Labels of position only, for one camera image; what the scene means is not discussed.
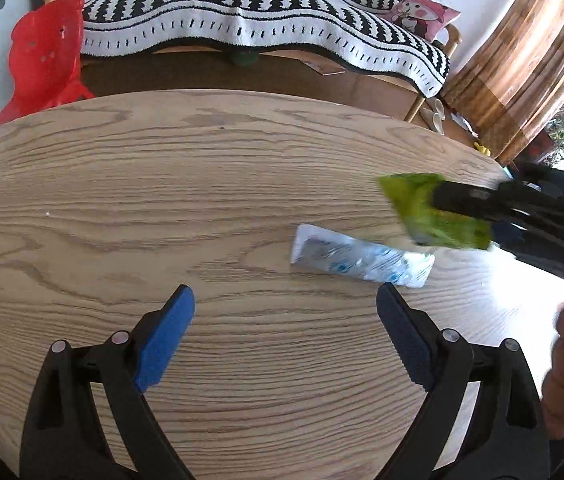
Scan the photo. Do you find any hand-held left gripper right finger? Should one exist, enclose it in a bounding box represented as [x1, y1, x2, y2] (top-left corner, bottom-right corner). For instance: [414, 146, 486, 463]
[374, 281, 550, 480]

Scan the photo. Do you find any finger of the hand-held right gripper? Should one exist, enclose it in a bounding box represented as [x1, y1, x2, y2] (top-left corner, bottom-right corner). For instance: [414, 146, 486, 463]
[429, 179, 564, 248]

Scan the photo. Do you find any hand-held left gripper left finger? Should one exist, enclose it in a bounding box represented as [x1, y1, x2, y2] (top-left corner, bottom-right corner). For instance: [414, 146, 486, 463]
[19, 284, 196, 480]

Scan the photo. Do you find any green snack packet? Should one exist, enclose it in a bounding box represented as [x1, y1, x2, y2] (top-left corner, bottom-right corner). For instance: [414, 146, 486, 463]
[379, 172, 493, 252]

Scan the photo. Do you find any white blue plastic packet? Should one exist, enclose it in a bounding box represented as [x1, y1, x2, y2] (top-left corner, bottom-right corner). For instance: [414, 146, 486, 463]
[289, 223, 436, 289]

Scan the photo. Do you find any white paper scrap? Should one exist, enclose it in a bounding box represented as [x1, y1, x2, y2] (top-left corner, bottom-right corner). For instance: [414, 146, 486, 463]
[449, 110, 479, 137]

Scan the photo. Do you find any brown curtain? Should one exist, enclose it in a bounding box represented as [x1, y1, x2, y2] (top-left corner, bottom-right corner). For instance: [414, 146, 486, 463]
[442, 0, 564, 167]

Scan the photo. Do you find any pink cartoon cushion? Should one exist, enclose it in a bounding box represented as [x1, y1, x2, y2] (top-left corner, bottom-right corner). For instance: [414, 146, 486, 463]
[389, 0, 462, 44]

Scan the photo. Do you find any red plastic chair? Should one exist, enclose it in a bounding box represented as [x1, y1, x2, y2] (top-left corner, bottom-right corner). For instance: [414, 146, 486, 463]
[0, 0, 96, 131]

